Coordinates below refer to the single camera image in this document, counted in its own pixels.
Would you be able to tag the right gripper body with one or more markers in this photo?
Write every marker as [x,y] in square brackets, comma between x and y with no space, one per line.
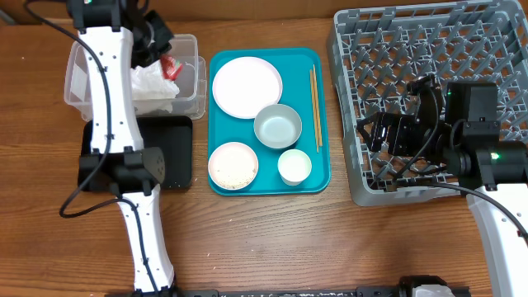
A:
[407,139]

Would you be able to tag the wooden chopstick left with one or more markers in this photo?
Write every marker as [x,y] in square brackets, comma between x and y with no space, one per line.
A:
[315,124]

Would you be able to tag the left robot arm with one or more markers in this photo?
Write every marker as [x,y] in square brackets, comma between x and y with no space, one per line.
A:
[117,36]

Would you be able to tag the white napkin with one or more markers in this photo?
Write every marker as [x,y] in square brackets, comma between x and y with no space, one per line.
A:
[151,91]

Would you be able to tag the teal serving tray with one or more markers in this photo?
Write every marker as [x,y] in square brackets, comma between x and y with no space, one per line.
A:
[293,65]

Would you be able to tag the grey bowl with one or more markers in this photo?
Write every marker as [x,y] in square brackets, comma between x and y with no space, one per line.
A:
[277,126]

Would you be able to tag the grey dishwasher rack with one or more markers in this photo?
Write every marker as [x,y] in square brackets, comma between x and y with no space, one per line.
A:
[374,52]

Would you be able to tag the wooden chopstick right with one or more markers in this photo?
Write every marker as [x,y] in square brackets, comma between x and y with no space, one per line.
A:
[316,106]

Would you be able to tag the large white plate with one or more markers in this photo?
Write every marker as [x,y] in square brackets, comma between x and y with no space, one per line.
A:
[244,86]

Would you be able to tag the wooden chopstick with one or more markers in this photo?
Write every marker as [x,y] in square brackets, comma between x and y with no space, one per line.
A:
[315,124]
[316,106]

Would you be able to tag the red snack wrapper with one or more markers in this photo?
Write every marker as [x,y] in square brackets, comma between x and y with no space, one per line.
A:
[170,66]

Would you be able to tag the small white plate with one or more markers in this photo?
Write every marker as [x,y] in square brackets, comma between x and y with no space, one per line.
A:
[233,166]

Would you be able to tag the white cup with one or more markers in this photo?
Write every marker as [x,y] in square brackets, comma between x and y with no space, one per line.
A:
[294,167]

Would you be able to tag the black plastic tray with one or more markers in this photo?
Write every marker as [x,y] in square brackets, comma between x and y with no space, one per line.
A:
[164,161]

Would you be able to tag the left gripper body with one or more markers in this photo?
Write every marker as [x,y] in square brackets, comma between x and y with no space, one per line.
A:
[153,40]

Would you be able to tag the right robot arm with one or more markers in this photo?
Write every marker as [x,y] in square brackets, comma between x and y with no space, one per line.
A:
[456,128]

